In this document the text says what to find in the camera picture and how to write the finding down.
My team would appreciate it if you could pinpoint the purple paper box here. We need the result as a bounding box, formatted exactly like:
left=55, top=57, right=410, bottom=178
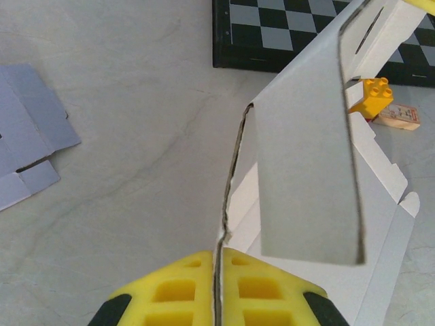
left=0, top=63, right=82, bottom=212

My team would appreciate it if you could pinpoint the black folding chessboard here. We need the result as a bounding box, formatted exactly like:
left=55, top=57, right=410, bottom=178
left=212, top=0, right=435, bottom=88

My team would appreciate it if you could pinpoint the white paper box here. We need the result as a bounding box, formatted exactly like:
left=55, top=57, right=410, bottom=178
left=215, top=0, right=424, bottom=326

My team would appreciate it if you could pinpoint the yellow toy brick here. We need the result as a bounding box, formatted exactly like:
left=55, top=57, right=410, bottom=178
left=348, top=77, right=395, bottom=122

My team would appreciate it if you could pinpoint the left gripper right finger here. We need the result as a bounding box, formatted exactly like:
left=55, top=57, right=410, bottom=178
left=217, top=247, right=351, bottom=326

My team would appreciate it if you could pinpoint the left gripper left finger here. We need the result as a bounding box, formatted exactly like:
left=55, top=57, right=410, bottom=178
left=87, top=250, right=215, bottom=326

